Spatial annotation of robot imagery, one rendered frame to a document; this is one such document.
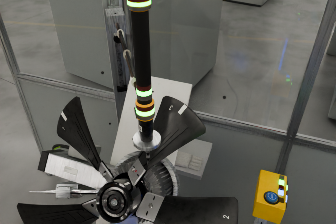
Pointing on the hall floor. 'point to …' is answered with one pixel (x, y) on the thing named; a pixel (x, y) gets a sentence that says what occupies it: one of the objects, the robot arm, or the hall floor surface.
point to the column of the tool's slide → (119, 97)
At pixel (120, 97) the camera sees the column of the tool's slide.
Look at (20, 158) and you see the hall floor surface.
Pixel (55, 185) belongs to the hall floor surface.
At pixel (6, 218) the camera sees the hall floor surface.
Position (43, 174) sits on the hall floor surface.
